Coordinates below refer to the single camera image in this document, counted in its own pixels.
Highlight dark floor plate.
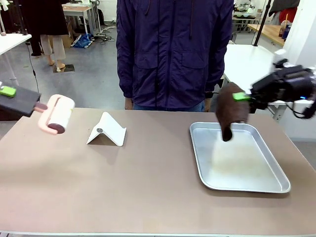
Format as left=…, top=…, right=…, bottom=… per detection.
left=52, top=64, right=76, bottom=73

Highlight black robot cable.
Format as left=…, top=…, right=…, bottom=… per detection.
left=285, top=95, right=316, bottom=119

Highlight floor cables and power strip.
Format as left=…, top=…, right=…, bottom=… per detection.
left=94, top=24, right=117, bottom=44

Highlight person in navy jacket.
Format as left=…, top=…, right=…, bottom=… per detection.
left=116, top=0, right=235, bottom=111

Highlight bystander in black coat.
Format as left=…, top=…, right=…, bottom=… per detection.
left=21, top=0, right=70, bottom=71

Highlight silver metal tray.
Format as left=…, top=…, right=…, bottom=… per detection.
left=189, top=121, right=291, bottom=194

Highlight person's right forearm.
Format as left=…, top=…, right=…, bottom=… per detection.
left=116, top=24, right=139, bottom=99

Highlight grey background desk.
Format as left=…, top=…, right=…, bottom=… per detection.
left=61, top=4, right=101, bottom=38

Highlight drink cup with straw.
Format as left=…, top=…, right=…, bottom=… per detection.
left=278, top=13, right=289, bottom=38

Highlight white side table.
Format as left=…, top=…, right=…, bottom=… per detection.
left=0, top=33, right=33, bottom=81

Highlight blue plastic bag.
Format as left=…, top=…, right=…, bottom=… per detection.
left=71, top=33, right=94, bottom=49

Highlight person's left forearm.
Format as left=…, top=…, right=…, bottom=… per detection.
left=203, top=24, right=235, bottom=96

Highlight brown towel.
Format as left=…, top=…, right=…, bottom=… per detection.
left=216, top=82, right=249, bottom=142

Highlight red hanging garment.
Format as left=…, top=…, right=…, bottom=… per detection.
left=268, top=0, right=300, bottom=26

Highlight wooden table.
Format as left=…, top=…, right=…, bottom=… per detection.
left=247, top=23, right=286, bottom=47

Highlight pink lint roller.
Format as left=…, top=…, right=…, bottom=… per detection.
left=34, top=94, right=76, bottom=136

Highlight blue jeans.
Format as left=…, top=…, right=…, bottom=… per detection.
left=132, top=100, right=206, bottom=113

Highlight black stand pole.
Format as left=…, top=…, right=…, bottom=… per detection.
left=252, top=0, right=272, bottom=47

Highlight large white table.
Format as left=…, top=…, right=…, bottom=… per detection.
left=220, top=43, right=284, bottom=117

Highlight white folded stand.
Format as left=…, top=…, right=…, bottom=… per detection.
left=86, top=111, right=127, bottom=147

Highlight blue cup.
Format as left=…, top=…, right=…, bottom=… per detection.
left=283, top=23, right=293, bottom=40

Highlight black floor cable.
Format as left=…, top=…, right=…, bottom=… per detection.
left=25, top=42, right=40, bottom=91

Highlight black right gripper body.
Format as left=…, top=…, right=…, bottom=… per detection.
left=251, top=65, right=316, bottom=103

